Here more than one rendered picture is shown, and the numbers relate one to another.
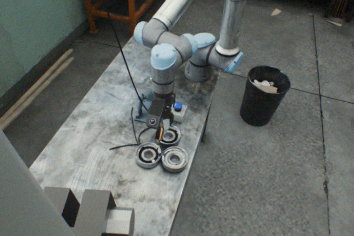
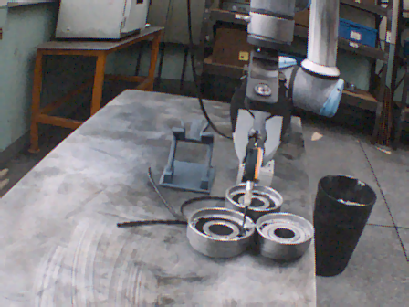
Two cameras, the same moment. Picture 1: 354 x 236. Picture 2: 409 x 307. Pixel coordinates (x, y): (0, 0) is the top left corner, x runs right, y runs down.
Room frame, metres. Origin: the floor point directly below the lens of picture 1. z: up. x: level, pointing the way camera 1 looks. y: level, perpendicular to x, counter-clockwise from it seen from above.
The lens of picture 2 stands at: (-0.03, 0.23, 1.20)
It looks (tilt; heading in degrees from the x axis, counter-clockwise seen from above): 21 degrees down; 352
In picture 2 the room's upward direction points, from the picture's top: 8 degrees clockwise
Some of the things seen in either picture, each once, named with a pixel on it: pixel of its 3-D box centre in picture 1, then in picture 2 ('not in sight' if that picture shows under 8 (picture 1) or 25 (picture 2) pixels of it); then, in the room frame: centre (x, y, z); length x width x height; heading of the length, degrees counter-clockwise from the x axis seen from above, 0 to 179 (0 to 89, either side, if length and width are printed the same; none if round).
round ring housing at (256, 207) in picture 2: (168, 136); (253, 206); (0.70, 0.03, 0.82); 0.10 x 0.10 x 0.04
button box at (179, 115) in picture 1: (177, 111); (256, 171); (0.85, 0.00, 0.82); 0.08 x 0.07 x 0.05; 167
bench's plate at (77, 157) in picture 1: (143, 109); (173, 175); (0.88, 0.17, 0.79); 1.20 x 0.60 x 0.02; 167
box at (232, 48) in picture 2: not in sight; (235, 45); (4.26, -0.50, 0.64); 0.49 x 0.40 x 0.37; 82
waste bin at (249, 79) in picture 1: (261, 98); (336, 227); (1.65, -0.68, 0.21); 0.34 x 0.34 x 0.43
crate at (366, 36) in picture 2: not in sight; (351, 30); (4.01, -1.66, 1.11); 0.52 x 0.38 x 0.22; 77
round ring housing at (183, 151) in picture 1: (174, 159); (283, 237); (0.59, 0.00, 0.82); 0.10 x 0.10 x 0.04
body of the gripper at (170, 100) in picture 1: (163, 99); (265, 71); (0.68, 0.06, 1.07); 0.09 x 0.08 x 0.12; 169
